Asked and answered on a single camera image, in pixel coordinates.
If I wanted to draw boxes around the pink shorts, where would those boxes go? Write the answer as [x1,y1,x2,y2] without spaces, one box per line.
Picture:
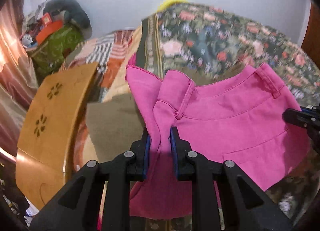
[126,64,310,220]

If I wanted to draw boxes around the olive green pants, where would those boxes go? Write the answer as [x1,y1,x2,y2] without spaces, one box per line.
[85,65,247,164]

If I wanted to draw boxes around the brown wooden door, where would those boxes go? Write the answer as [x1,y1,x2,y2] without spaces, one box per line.
[302,3,320,68]

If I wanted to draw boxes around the floral green bedspread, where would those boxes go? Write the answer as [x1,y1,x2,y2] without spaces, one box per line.
[135,2,320,231]

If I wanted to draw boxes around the striped patchwork blanket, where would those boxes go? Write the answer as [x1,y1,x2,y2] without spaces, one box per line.
[59,30,134,102]

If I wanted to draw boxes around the green fabric storage box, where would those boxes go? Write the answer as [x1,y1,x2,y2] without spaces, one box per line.
[27,25,84,85]

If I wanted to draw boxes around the yellow foam bed guard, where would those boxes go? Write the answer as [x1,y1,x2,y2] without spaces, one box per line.
[156,0,188,12]

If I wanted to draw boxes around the pink orange curtain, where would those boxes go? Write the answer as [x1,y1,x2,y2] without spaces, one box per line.
[1,0,38,160]

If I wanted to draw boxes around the orange box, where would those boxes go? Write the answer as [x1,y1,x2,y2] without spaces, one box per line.
[35,20,63,45]

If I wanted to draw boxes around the grey plush toy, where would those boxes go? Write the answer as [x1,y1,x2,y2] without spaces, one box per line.
[43,0,92,39]

